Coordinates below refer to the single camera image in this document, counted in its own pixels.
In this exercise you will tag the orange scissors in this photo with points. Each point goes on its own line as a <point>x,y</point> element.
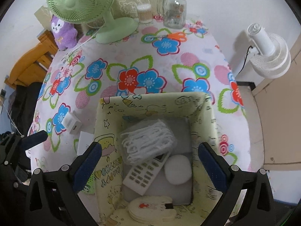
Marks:
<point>176,36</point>

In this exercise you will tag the white plug charger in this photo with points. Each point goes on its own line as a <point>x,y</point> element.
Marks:
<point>85,143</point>

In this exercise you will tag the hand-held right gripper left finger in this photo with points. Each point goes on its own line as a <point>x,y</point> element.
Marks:
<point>88,167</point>

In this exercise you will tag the beige door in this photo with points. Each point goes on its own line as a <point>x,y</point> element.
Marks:
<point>282,110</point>

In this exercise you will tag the white remote control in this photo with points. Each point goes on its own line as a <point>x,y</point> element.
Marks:
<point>145,174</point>

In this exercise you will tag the cotton swab jar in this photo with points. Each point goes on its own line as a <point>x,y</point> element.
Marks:
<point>144,14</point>

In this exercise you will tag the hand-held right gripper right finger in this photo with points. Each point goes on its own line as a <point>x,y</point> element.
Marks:
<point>211,167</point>

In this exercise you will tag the dark clothes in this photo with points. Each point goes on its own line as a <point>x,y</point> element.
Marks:
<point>25,108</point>

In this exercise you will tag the white round pad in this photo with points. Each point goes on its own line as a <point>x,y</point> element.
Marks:
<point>177,169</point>

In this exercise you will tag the yellow printed storage box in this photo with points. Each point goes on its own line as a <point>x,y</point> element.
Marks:
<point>152,108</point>

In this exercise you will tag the small white power adapter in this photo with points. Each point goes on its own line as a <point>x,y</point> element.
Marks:
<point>71,123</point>

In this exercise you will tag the wooden chair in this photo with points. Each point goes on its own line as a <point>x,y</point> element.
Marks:
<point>30,63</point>

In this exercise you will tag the wall socket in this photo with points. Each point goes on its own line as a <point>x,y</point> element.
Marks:
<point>2,92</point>

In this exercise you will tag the glass jar with green lid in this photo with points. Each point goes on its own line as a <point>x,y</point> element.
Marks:
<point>174,11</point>

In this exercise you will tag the green desk fan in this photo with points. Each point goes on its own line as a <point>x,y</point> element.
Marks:
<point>70,3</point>

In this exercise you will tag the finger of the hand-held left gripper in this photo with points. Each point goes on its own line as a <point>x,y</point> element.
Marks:
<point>35,138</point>

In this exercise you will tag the white standing fan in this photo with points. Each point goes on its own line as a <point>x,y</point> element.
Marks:
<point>270,51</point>

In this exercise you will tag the purple plush toy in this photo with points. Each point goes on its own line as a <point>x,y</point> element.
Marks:
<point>63,33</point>

